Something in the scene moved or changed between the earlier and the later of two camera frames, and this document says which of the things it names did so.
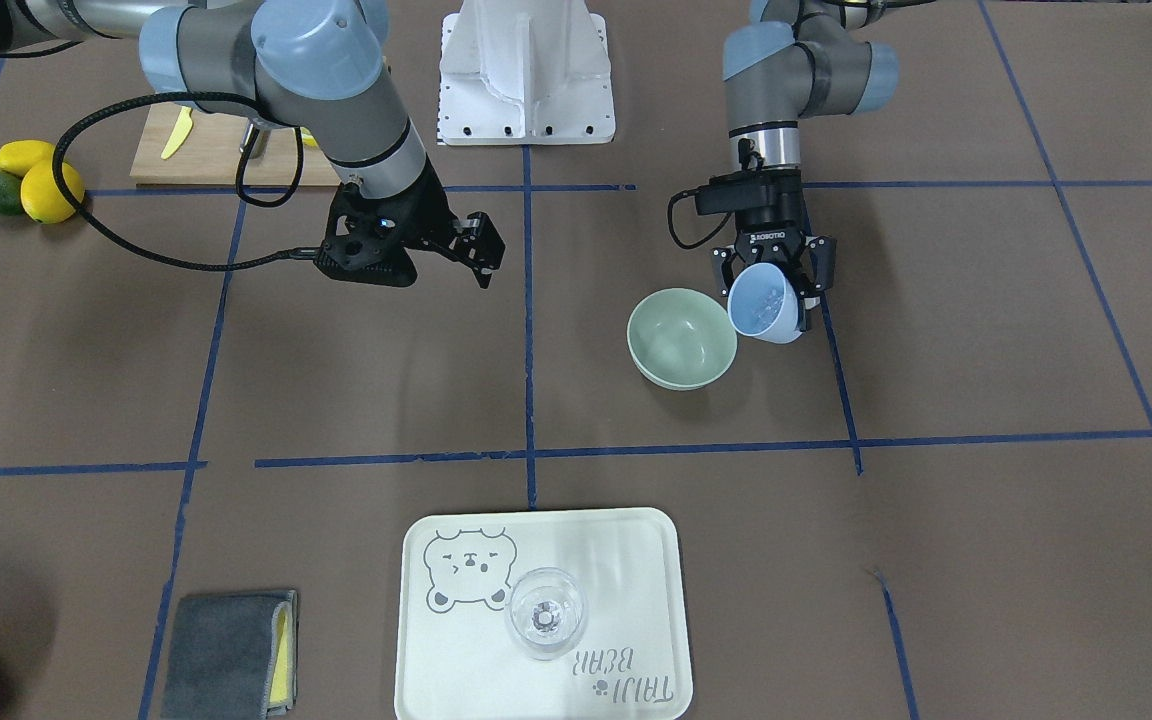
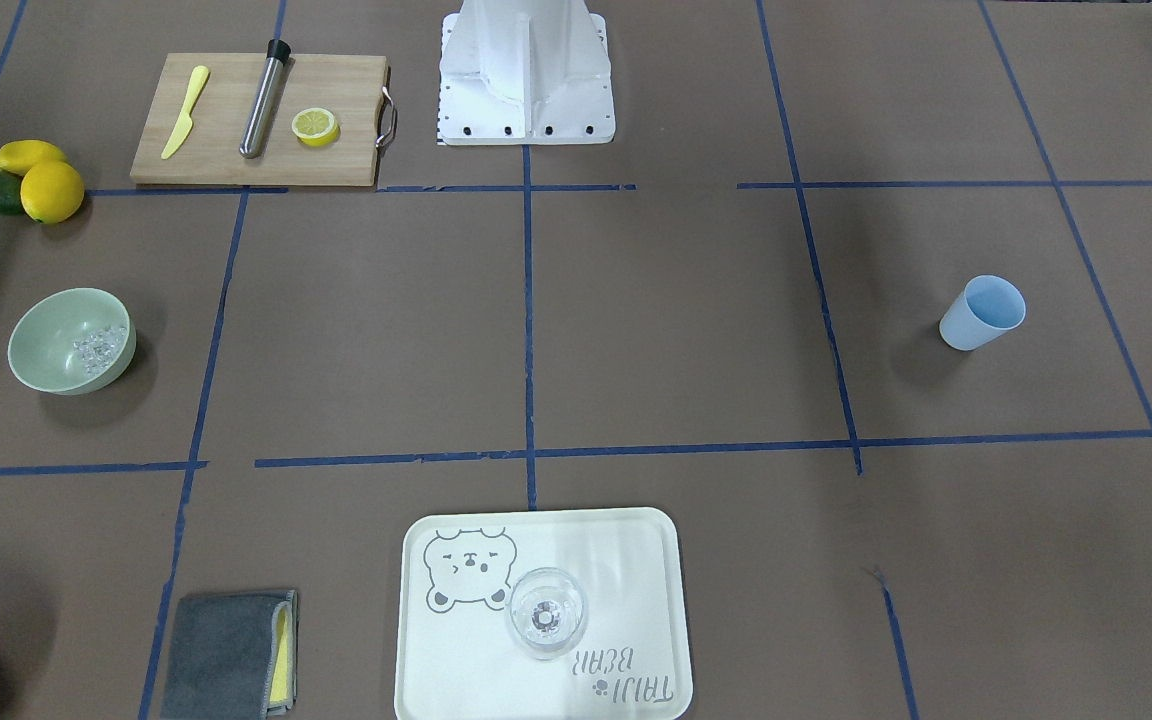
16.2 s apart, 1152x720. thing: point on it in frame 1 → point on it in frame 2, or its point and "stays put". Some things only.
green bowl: (681, 339) → (73, 341)
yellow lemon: (42, 196) stays put
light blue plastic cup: (763, 304) → (987, 307)
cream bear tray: (456, 657) stays put
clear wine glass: (546, 613) stays put
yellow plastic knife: (181, 130) stays put
